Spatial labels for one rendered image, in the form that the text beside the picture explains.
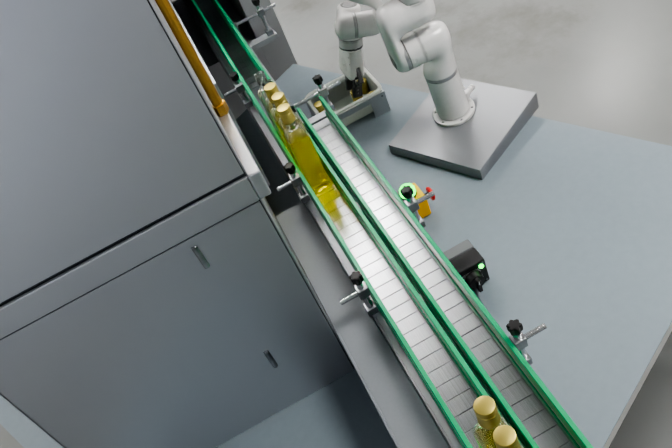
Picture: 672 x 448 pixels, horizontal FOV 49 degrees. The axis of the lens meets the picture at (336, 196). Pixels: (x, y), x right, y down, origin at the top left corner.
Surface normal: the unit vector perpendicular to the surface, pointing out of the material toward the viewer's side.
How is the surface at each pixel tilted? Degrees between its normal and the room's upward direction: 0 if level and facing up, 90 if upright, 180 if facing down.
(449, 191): 0
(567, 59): 0
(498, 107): 3
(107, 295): 90
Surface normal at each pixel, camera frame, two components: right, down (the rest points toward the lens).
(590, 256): -0.31, -0.68
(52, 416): 0.36, 0.55
